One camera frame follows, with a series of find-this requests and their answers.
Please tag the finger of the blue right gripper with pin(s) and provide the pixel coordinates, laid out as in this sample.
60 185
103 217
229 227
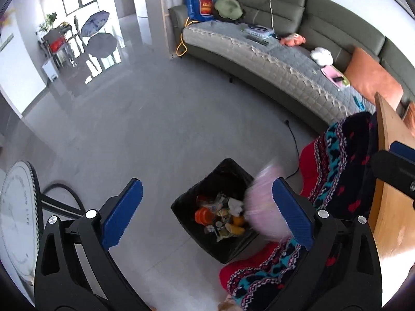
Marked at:
402 150

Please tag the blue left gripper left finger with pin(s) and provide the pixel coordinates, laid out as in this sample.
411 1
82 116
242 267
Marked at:
117 212

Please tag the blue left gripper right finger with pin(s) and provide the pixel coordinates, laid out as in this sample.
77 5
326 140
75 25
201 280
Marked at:
296 211

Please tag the black trash bin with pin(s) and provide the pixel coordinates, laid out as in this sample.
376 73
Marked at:
212 211

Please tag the patterned red black blanket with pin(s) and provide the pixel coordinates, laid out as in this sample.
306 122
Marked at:
342 270

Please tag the large orange pillow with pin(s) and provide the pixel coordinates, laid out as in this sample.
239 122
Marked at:
368 77

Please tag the pink book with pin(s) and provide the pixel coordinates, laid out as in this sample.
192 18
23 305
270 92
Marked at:
336 77

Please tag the white round fan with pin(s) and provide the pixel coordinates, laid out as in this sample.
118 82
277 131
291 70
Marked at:
20 228

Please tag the white plush toy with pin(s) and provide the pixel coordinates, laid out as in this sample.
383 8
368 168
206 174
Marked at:
322 56

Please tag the grey quilted sofa cover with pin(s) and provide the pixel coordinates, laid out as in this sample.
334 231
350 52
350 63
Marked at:
287 69

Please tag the dark green sofa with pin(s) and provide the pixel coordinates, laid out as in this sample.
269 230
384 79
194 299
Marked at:
324 24

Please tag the pink plush toy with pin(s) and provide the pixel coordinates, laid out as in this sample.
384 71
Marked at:
293 40

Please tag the grey open umbrella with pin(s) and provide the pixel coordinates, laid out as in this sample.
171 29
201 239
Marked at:
101 45

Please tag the small table with red item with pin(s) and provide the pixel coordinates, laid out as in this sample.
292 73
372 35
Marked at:
55 46

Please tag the blue open umbrella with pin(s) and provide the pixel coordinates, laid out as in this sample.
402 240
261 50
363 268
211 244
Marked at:
94 23

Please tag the green hat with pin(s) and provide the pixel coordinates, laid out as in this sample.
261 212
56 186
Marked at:
228 10

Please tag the blue shopping bag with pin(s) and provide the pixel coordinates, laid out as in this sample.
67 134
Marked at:
200 10

